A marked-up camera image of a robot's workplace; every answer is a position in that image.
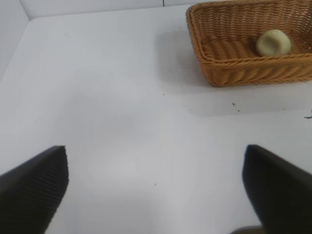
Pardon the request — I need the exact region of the pale yellow egg yolk pastry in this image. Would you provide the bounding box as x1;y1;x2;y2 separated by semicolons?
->
255;29;292;57

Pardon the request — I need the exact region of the brown woven wicker basket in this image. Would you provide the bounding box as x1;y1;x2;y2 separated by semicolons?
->
185;0;312;88

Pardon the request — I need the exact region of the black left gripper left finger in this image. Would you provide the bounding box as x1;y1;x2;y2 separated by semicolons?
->
0;145;70;234

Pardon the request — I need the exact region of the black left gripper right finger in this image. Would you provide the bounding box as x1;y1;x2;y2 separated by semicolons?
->
241;144;312;234

